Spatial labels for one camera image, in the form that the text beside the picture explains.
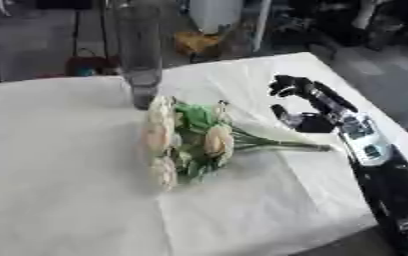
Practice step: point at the cream flower bouquet green stems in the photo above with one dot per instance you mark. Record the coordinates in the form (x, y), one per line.
(201, 140)

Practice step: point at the black tripod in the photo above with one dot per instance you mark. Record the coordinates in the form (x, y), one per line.
(88, 23)

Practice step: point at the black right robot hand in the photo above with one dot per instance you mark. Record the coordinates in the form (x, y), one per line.
(318, 96)

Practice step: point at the white appliance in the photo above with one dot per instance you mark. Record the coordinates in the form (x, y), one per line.
(214, 15)

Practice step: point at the yellow bag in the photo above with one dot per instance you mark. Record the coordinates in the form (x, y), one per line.
(197, 41)

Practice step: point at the tall clear glass vase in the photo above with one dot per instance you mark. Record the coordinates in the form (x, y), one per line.
(138, 50)

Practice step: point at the red bag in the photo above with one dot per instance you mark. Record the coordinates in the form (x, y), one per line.
(91, 65)

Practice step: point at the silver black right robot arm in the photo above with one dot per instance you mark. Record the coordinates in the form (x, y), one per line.
(382, 166)

